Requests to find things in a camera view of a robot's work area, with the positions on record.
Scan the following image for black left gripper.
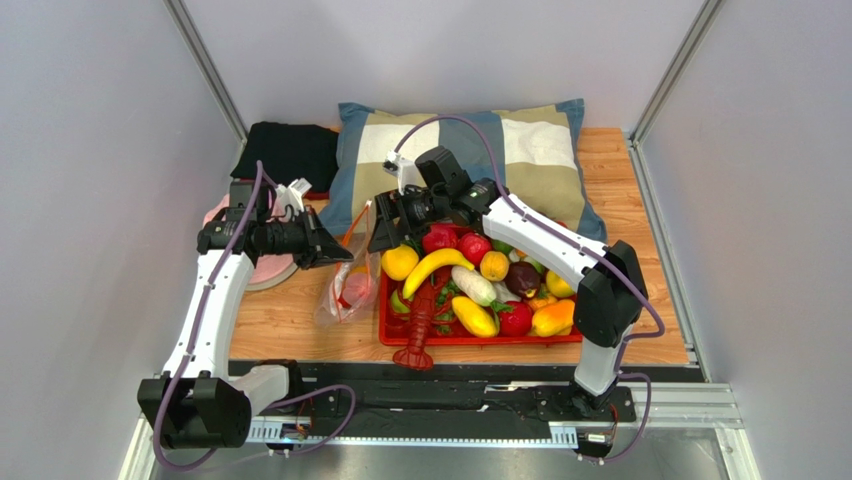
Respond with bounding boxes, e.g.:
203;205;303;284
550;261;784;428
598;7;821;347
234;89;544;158
258;206;353;271

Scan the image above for pink toy peach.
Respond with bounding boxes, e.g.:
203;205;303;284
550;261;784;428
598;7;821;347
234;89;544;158
340;272;373;306

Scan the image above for clear orange zip top bag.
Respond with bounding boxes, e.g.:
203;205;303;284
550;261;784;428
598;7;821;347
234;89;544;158
314;200;381;327

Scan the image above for orange yellow toy mango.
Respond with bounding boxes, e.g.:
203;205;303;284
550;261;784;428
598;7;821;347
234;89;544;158
531;299;576;338

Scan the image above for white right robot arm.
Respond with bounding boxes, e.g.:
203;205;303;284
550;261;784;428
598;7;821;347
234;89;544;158
368;147;649;400

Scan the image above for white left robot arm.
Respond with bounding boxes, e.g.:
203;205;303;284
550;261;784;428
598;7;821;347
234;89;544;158
137;179;353;450

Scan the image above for yellow toy lemon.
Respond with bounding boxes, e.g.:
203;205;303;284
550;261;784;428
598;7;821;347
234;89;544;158
381;244;420;281

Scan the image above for red toy pomegranate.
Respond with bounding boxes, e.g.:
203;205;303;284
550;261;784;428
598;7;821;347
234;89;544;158
421;224;458;254

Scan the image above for pink bucket hat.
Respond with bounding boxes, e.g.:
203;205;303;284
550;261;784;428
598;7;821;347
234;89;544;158
202;194;297;292

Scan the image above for yellow toy banana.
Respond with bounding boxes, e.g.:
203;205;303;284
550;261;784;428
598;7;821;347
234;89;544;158
401;248;474;300

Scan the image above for red toy lobster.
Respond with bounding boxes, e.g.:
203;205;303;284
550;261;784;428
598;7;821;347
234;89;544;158
392;276;450;371

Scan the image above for black folded cloth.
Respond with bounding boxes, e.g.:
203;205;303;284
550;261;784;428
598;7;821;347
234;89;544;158
231;121;338;199

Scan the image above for red plastic tray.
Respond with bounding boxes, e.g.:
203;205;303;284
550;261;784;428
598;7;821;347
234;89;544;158
378;221;591;348

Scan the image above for small orange toy fruit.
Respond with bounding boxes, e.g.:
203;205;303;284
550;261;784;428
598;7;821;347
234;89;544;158
479;250;511;282

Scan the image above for yellow toy squash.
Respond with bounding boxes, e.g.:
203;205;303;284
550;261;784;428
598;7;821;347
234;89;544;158
451;296;499;338

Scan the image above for dark purple toy eggplant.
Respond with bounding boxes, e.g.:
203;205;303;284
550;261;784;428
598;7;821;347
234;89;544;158
503;261;541;299

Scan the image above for red toy tomato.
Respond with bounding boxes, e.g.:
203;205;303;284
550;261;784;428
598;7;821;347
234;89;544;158
497;301;534;337

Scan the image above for blue beige checkered pillow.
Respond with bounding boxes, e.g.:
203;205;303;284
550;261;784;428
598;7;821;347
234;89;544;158
320;99;607;241

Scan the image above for yellow green toy apple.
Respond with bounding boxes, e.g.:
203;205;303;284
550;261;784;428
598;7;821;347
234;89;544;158
545;270;575;299

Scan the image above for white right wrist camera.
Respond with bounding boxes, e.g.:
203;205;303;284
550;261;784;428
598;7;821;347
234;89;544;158
382;150;423;196

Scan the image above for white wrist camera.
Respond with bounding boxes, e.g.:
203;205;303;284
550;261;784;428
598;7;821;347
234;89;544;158
382;150;423;196
275;178;312;218

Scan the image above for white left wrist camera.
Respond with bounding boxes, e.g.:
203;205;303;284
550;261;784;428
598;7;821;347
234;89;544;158
275;178;312;218

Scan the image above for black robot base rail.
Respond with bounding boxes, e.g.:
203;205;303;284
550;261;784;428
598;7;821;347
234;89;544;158
226;361;707;449

